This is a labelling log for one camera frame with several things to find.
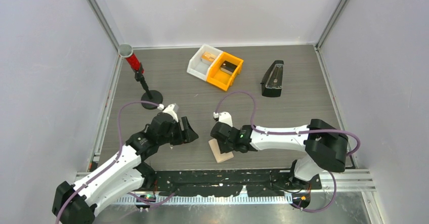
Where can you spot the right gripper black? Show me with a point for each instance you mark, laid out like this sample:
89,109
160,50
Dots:
224,149

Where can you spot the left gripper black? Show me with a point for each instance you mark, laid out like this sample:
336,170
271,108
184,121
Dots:
189,135

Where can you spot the beige card holder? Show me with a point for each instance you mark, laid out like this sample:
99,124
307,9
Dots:
219,157

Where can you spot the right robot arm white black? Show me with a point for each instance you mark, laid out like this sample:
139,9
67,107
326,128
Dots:
325,147

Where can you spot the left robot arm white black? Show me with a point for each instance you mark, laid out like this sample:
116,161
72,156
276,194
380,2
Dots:
83,200

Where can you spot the black card stack in bin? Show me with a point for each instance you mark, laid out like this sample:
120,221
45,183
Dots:
228,67

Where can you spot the gold card stack in bin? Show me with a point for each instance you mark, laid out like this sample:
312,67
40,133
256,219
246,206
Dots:
208,58

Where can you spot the yellow plastic bin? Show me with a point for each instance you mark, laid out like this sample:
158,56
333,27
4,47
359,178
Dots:
220,79

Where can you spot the white plastic bin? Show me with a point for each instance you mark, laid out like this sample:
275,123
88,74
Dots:
199,69

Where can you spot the black metronome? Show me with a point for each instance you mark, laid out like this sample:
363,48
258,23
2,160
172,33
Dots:
271,84

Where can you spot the red microphone on stand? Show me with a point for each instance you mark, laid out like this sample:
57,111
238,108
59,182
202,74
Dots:
151,98

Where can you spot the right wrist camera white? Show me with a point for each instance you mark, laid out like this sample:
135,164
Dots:
223,117

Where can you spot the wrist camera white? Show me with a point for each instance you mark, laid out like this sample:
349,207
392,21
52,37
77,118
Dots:
223,117
170,109

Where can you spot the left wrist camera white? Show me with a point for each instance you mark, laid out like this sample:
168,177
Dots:
170,109

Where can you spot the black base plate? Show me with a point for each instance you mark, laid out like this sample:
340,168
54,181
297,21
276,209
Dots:
226,183

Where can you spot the perforated metal rail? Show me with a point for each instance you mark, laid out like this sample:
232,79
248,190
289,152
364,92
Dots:
211,200

